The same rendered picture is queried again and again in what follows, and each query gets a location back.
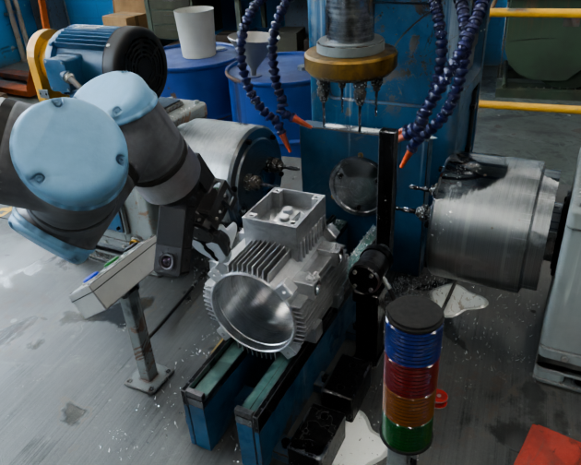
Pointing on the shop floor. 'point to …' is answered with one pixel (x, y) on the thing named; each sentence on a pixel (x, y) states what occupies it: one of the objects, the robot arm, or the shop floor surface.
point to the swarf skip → (551, 53)
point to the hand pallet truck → (19, 70)
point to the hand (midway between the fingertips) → (220, 260)
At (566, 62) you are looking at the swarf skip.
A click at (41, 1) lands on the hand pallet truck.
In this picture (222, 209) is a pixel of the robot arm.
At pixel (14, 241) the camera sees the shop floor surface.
